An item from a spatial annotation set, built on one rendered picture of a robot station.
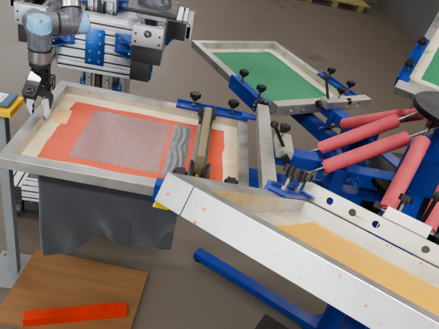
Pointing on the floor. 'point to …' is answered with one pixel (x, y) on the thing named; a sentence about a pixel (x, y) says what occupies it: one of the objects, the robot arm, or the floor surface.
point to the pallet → (350, 4)
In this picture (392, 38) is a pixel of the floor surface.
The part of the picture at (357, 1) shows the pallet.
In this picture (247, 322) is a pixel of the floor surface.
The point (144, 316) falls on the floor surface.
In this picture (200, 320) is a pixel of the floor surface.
